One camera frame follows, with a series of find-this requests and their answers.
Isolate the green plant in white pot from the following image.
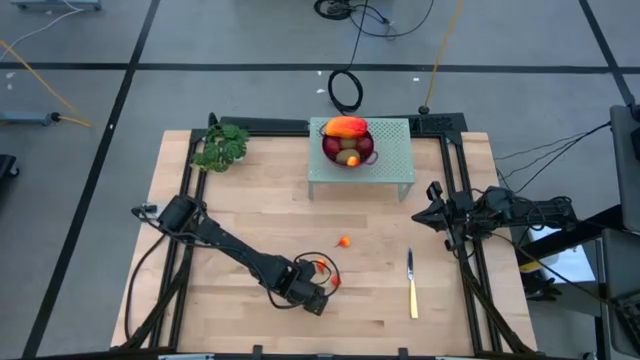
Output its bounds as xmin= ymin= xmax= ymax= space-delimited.
xmin=191 ymin=123 xmax=250 ymax=174

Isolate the black metal rig frame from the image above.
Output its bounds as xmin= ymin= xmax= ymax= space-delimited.
xmin=122 ymin=112 xmax=539 ymax=359

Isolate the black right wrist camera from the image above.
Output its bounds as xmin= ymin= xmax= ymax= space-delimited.
xmin=449 ymin=192 xmax=474 ymax=219

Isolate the grey power strip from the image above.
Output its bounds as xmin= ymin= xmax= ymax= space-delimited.
xmin=0 ymin=110 xmax=62 ymax=127

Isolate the yellow hanging cable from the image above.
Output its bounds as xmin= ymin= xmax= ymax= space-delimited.
xmin=418 ymin=0 xmax=465 ymax=115

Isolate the grey panel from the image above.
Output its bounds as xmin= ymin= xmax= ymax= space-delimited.
xmin=599 ymin=227 xmax=640 ymax=359

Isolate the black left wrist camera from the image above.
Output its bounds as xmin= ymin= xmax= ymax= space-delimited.
xmin=296 ymin=259 xmax=318 ymax=282

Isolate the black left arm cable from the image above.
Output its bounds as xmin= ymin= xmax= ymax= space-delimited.
xmin=267 ymin=251 xmax=342 ymax=309

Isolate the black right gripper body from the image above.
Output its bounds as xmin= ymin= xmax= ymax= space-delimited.
xmin=427 ymin=180 xmax=479 ymax=252

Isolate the black floor object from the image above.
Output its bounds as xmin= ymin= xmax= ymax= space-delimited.
xmin=0 ymin=153 xmax=21 ymax=180

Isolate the orange yellow mango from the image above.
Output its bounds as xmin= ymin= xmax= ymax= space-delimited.
xmin=324 ymin=115 xmax=369 ymax=140

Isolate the pale green perforated riser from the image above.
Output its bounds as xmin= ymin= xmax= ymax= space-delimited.
xmin=307 ymin=117 xmax=416 ymax=202

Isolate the maroon plastic colander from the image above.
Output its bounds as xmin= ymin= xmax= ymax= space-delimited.
xmin=319 ymin=122 xmax=380 ymax=169

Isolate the yellow-green fruit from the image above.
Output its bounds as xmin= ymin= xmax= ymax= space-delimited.
xmin=335 ymin=148 xmax=361 ymax=166

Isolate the knife with yellow handle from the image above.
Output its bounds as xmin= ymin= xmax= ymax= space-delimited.
xmin=405 ymin=246 xmax=420 ymax=320

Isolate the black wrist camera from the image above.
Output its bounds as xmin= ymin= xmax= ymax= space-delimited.
xmin=449 ymin=192 xmax=474 ymax=219
xmin=296 ymin=259 xmax=318 ymax=282

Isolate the yellow floor cable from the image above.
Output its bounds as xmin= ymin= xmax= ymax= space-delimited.
xmin=0 ymin=39 xmax=95 ymax=130

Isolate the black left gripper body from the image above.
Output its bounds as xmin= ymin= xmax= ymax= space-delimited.
xmin=284 ymin=278 xmax=322 ymax=309

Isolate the black diagonal beam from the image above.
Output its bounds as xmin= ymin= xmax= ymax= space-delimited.
xmin=514 ymin=203 xmax=621 ymax=264

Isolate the black coiled floor cable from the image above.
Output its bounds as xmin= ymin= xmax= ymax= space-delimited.
xmin=327 ymin=0 xmax=371 ymax=115

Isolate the black floor cable bundle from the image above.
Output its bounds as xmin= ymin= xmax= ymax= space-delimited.
xmin=313 ymin=0 xmax=436 ymax=40

